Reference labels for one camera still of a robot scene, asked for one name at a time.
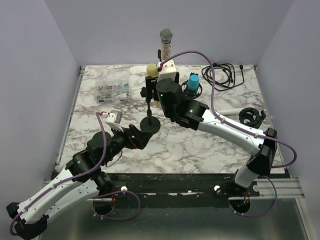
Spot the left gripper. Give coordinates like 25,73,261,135
101,123,153,166

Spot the black stand with clip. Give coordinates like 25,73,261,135
140,87,161,134

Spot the yellow microphone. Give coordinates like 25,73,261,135
146,63,161,109

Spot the black tripod shock mount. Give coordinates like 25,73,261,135
181,72,203,100

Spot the blue microphone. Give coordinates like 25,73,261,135
187,74,199,91

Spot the white microphone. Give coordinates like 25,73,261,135
218,108,242,116

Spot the black shock mount round-base stand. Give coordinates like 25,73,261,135
238,107,266,129

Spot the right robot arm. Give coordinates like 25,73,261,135
145,74,277,196

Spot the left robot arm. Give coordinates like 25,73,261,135
6,124,153,240

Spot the black tall mic stand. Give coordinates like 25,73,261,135
157,49,162,67

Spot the glitter microphone silver head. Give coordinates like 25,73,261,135
159,27,173,61

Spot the clear plastic parts box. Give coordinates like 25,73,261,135
94,71,130,103

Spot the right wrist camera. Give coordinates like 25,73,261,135
156,59,177,81

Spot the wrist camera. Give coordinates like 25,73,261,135
102,110,124,132
156,59,177,81

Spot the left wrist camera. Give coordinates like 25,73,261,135
102,110,124,132

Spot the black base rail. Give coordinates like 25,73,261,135
108,173,260,209

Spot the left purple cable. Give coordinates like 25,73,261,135
9,111,141,237

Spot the purple cable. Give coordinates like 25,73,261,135
9,111,141,237
159,51,298,218

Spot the black coiled cable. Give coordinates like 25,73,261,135
201,62,245,92

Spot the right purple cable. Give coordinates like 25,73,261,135
159,51,298,218

